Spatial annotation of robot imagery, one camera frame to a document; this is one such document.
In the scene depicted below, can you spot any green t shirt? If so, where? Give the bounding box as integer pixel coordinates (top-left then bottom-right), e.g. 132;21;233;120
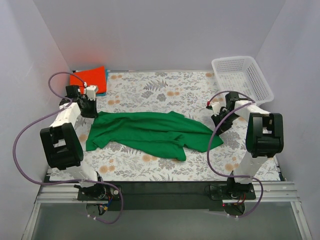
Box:
86;111;223;162

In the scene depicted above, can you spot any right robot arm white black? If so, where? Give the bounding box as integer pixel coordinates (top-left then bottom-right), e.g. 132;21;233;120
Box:
206;91;284;193

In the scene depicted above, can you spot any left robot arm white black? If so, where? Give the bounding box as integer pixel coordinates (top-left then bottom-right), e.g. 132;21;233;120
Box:
40;85;101;190

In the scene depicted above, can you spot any folded orange t shirt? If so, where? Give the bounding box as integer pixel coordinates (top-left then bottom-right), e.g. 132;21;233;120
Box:
73;66;105;86

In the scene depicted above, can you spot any folded blue t shirt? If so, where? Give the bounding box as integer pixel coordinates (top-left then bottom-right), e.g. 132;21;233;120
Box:
96;68;109;96

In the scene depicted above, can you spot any floral patterned table mat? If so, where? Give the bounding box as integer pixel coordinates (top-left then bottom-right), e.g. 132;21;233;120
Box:
84;71;247;182

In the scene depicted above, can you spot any white plastic basket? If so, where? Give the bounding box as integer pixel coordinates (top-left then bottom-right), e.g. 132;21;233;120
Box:
211;56;274;105

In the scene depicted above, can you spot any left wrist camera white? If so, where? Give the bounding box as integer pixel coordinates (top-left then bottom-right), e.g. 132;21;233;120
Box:
84;85;99;101

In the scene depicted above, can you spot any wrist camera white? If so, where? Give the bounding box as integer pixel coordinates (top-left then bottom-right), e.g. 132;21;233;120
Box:
84;85;99;101
206;101;222;116

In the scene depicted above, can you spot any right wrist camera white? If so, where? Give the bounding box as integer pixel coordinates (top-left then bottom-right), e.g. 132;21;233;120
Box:
206;101;222;116

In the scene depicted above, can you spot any aluminium rail frame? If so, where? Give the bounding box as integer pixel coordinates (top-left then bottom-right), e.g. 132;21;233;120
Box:
23;181;312;240

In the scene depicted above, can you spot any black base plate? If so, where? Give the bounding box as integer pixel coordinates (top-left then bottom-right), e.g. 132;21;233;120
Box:
75;181;256;211

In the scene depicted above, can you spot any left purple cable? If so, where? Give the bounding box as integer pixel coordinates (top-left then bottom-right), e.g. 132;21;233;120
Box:
12;71;125;225

